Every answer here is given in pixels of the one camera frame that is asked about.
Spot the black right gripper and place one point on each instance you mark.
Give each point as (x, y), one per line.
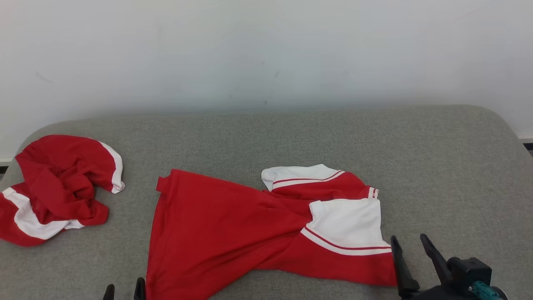
(437, 293)

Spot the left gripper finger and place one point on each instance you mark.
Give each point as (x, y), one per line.
(109, 293)
(140, 291)

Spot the red white striped jersey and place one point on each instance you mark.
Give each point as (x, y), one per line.
(216, 233)

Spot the red white shorts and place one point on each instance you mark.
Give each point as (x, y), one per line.
(58, 183)

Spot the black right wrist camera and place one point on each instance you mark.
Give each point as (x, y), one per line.
(472, 271)

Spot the white wall baseboard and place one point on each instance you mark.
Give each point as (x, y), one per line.
(526, 139)

